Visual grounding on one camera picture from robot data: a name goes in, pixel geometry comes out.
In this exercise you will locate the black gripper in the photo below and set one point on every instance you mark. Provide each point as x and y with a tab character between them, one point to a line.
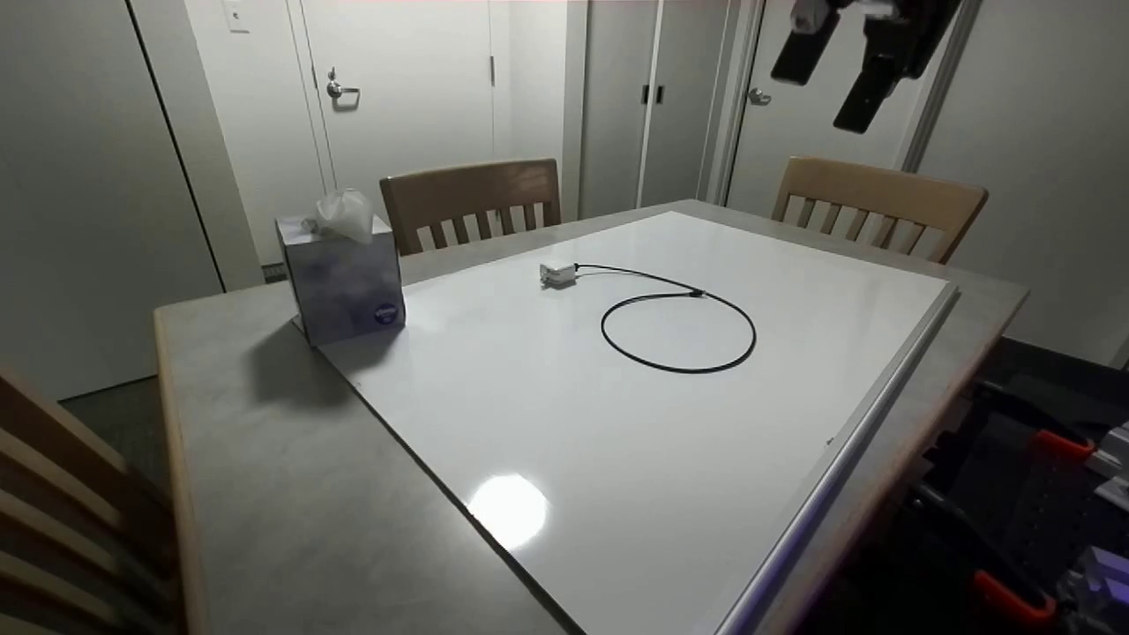
924	31

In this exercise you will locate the white charger adapter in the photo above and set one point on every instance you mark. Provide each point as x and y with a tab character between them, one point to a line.
560	273

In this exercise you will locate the white door with knob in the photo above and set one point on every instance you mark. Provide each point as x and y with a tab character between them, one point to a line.
814	152

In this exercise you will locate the round metal door knob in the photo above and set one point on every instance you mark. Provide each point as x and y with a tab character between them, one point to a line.
760	95

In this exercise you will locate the wooden slat-back chair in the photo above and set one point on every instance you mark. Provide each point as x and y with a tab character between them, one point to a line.
877	186
58	504
470	186

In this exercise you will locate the white double closet door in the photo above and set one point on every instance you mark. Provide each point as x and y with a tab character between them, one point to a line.
611	106

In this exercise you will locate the white door with lever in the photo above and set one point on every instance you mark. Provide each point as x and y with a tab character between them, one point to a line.
410	84

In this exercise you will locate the black robot stand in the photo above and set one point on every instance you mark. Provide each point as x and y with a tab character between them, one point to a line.
1000	530

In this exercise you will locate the white tissue sheet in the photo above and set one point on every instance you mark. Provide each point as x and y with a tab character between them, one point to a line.
344	216

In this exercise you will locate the blue-grey tissue box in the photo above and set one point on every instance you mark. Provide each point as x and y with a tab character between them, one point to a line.
348	293

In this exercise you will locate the white device with blue light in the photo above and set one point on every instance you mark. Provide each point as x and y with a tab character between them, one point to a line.
1096	588

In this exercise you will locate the white whiteboard with aluminium frame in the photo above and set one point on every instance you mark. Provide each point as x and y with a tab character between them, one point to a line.
657	470

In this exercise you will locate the silver metal bracket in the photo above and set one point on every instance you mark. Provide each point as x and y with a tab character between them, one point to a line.
1117	465

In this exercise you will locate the small white light switch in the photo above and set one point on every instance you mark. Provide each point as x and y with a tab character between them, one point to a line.
239	16

